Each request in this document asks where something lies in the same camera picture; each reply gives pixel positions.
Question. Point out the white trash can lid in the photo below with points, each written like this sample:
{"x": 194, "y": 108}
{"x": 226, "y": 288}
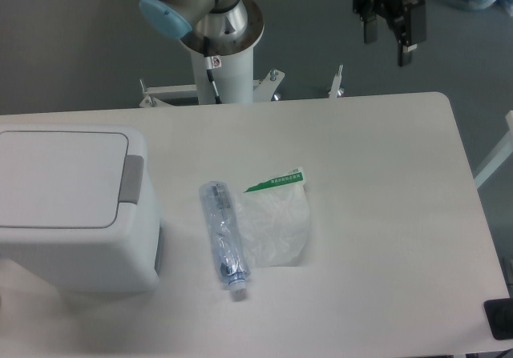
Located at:
{"x": 66, "y": 179}

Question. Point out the black device at table edge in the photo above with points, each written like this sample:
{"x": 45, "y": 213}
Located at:
{"x": 499, "y": 317}

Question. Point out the white metal base frame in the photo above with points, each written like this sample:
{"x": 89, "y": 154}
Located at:
{"x": 263, "y": 90}

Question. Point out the white trash can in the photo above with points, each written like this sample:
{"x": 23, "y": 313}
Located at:
{"x": 120, "y": 258}

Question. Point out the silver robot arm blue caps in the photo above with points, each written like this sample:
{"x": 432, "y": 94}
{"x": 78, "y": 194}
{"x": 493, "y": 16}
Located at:
{"x": 226, "y": 27}

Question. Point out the crushed clear plastic bottle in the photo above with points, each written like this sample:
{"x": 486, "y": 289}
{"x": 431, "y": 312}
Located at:
{"x": 229, "y": 261}

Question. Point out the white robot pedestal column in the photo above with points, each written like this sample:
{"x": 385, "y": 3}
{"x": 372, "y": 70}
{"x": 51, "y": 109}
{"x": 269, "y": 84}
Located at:
{"x": 233, "y": 78}

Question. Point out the clear plastic bag green label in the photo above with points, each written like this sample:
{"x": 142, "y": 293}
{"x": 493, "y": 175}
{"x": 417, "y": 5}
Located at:
{"x": 274, "y": 220}

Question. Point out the white frame leg right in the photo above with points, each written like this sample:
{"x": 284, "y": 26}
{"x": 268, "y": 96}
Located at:
{"x": 496, "y": 157}

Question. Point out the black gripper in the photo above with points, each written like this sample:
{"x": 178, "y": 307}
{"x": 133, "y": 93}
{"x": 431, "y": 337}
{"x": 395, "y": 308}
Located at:
{"x": 408, "y": 23}

